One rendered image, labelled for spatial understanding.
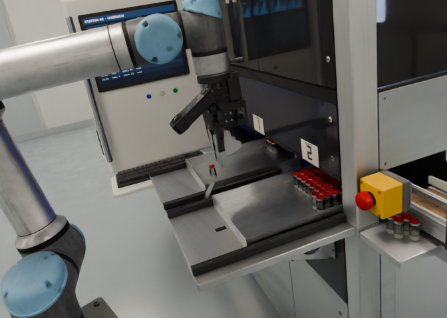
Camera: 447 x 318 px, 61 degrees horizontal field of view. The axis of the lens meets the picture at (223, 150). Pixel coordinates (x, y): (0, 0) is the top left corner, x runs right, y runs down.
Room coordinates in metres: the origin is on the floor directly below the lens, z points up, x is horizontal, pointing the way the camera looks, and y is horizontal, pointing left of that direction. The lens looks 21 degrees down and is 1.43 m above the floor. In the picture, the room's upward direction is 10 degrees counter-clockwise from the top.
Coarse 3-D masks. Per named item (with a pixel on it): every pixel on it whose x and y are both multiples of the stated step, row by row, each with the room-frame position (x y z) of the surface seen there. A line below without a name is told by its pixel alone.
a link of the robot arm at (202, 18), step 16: (192, 0) 0.78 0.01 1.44; (208, 0) 0.77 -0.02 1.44; (192, 16) 0.77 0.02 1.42; (208, 16) 0.77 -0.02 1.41; (192, 32) 0.77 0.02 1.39; (208, 32) 0.77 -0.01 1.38; (224, 32) 0.80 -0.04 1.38; (192, 48) 0.79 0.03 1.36; (208, 48) 0.77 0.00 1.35; (224, 48) 0.79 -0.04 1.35
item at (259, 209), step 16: (272, 176) 1.05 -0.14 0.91; (288, 176) 1.06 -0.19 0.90; (224, 192) 1.00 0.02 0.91; (240, 192) 1.02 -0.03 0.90; (256, 192) 1.03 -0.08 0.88; (272, 192) 1.01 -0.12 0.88; (288, 192) 1.00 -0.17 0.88; (224, 208) 0.97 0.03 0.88; (240, 208) 0.95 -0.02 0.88; (256, 208) 0.94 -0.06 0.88; (272, 208) 0.92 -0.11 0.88; (288, 208) 0.91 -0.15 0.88; (304, 208) 0.89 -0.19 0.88; (336, 208) 0.82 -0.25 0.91; (240, 224) 0.87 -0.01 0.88; (256, 224) 0.85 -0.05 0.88; (272, 224) 0.84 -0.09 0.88; (288, 224) 0.78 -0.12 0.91; (304, 224) 0.79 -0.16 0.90; (240, 240) 0.79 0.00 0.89; (256, 240) 0.75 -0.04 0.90
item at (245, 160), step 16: (256, 144) 1.40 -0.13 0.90; (192, 160) 1.33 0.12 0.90; (208, 160) 1.34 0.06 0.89; (240, 160) 1.30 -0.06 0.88; (256, 160) 1.27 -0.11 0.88; (272, 160) 1.25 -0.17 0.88; (288, 160) 1.16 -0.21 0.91; (208, 176) 1.21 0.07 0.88; (224, 176) 1.18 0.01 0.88; (240, 176) 1.11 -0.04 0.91
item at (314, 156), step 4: (304, 140) 0.97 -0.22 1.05; (304, 144) 0.97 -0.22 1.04; (308, 144) 0.95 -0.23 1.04; (312, 144) 0.93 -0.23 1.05; (304, 148) 0.97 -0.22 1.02; (308, 148) 0.95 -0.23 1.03; (312, 148) 0.93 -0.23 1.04; (316, 148) 0.91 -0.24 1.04; (304, 152) 0.97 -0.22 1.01; (312, 152) 0.93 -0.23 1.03; (316, 152) 0.91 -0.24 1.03; (304, 156) 0.97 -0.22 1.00; (312, 156) 0.93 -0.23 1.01; (316, 156) 0.91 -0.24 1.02; (308, 160) 0.95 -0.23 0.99; (312, 160) 0.93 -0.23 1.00; (316, 160) 0.91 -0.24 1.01; (316, 164) 0.91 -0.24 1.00
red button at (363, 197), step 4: (360, 192) 0.70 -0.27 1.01; (364, 192) 0.70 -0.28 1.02; (356, 196) 0.70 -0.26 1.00; (360, 196) 0.69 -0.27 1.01; (364, 196) 0.69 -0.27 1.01; (368, 196) 0.69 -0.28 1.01; (356, 200) 0.70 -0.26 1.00; (360, 200) 0.69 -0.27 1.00; (364, 200) 0.68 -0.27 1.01; (368, 200) 0.68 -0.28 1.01; (372, 200) 0.68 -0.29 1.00; (360, 204) 0.69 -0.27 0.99; (364, 204) 0.68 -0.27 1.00; (368, 204) 0.68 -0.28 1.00; (372, 204) 0.68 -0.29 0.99; (360, 208) 0.69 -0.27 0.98; (364, 208) 0.68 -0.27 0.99; (368, 208) 0.68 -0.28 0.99
